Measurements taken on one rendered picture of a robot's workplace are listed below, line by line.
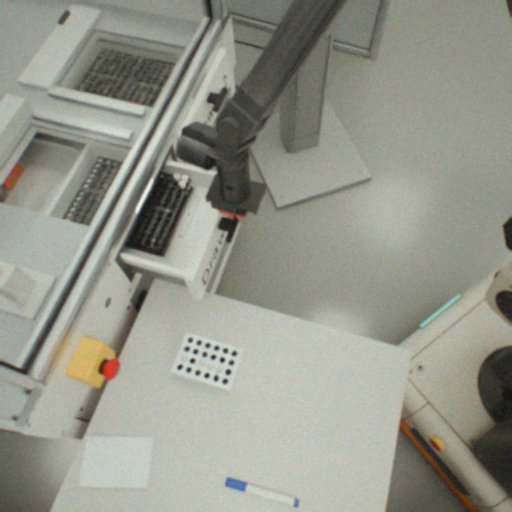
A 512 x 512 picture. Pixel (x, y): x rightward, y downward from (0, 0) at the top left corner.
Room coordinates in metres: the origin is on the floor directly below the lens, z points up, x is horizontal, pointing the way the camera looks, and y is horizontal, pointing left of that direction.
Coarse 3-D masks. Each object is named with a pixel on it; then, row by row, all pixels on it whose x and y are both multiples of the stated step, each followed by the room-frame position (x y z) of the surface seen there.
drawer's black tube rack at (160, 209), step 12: (168, 180) 0.59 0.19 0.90; (180, 180) 0.58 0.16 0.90; (156, 192) 0.58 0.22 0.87; (168, 192) 0.55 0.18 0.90; (180, 192) 0.57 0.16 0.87; (156, 204) 0.55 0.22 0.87; (168, 204) 0.52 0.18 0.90; (144, 216) 0.52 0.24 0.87; (156, 216) 0.50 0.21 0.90; (168, 216) 0.51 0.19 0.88; (180, 216) 0.51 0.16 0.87; (144, 228) 0.49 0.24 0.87; (156, 228) 0.47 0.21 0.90; (132, 240) 0.44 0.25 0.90; (144, 240) 0.44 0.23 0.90; (168, 240) 0.45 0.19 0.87; (156, 252) 0.43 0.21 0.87
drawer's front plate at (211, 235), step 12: (216, 216) 0.47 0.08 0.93; (216, 228) 0.45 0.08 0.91; (204, 240) 0.42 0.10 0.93; (216, 240) 0.44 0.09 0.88; (204, 252) 0.39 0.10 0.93; (216, 252) 0.43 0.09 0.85; (192, 264) 0.37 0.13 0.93; (204, 264) 0.38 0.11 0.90; (192, 276) 0.34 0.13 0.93; (204, 276) 0.37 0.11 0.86; (192, 288) 0.34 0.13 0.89; (204, 288) 0.36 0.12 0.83
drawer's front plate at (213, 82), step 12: (216, 60) 0.91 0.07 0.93; (228, 60) 0.95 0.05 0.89; (216, 72) 0.87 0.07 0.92; (228, 72) 0.94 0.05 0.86; (204, 84) 0.83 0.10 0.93; (216, 84) 0.86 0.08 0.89; (228, 84) 0.93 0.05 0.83; (204, 96) 0.80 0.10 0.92; (192, 108) 0.76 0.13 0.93; (204, 108) 0.79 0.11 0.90; (192, 120) 0.72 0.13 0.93; (204, 120) 0.78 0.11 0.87; (180, 132) 0.69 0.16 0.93
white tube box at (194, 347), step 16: (192, 336) 0.27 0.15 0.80; (192, 352) 0.23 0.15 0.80; (208, 352) 0.23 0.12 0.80; (224, 352) 0.24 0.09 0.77; (240, 352) 0.23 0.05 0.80; (176, 368) 0.20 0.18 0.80; (192, 368) 0.20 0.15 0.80; (224, 368) 0.20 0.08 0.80; (208, 384) 0.17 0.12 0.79; (224, 384) 0.17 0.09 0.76
